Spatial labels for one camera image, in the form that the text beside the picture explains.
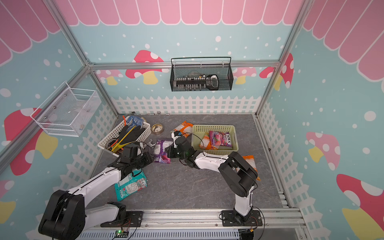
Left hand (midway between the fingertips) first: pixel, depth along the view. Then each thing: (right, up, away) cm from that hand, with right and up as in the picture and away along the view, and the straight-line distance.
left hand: (154, 158), depth 88 cm
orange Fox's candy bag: (+31, +8, +12) cm, 34 cm away
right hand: (+7, +6, -2) cm, 9 cm away
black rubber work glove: (-17, +13, +9) cm, 23 cm away
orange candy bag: (+16, +18, +19) cm, 31 cm away
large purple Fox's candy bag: (+40, +11, +12) cm, 43 cm away
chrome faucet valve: (-7, +7, +15) cm, 17 cm away
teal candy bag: (-12, -14, -5) cm, 19 cm away
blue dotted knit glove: (-22, +23, +20) cm, 38 cm away
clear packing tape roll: (-4, +18, +22) cm, 29 cm away
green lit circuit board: (-11, -34, -16) cm, 39 cm away
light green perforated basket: (+26, +16, +18) cm, 36 cm away
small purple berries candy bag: (+4, +2, -1) cm, 4 cm away
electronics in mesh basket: (+25, +46, +1) cm, 52 cm away
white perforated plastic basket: (-10, +15, +15) cm, 23 cm away
